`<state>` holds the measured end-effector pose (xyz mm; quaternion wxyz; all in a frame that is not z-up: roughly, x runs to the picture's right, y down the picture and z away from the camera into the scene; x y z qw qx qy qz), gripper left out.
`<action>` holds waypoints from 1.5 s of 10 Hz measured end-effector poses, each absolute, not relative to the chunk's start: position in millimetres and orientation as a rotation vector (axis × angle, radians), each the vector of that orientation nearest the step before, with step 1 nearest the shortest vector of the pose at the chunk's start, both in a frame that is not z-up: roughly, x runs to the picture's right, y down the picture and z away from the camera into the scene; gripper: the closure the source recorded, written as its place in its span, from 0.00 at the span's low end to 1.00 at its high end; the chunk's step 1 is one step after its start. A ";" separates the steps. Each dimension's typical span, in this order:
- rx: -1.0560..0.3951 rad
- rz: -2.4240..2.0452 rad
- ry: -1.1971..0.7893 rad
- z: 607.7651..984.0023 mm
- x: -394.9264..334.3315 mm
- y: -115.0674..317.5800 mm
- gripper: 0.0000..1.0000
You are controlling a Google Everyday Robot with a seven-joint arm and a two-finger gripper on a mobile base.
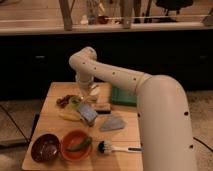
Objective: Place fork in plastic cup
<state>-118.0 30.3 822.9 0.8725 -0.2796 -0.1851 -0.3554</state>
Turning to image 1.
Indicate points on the wooden table board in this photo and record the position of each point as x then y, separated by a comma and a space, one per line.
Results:
50, 122

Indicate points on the dark purple bowl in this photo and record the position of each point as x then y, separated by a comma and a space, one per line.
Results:
45, 148

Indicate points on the orange bowl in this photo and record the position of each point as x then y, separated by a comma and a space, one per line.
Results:
71, 139

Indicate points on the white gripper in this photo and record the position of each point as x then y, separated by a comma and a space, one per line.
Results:
84, 82

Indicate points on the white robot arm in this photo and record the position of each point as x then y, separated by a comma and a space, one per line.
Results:
165, 123

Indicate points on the dark grapes toy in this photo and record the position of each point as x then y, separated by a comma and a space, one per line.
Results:
62, 102

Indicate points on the yellow banana toy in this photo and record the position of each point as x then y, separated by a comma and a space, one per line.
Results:
70, 117

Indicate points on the grey wedge sponge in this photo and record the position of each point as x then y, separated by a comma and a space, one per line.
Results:
112, 123

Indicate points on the green plastic bin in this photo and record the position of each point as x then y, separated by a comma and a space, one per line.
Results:
121, 97

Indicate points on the brown rectangular block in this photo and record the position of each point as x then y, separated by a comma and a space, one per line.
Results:
102, 108

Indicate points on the green pepper toy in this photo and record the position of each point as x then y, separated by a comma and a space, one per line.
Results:
86, 142

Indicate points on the white dish brush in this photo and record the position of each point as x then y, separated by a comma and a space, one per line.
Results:
106, 147

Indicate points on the green pear toy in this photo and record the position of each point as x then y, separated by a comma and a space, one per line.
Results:
74, 102

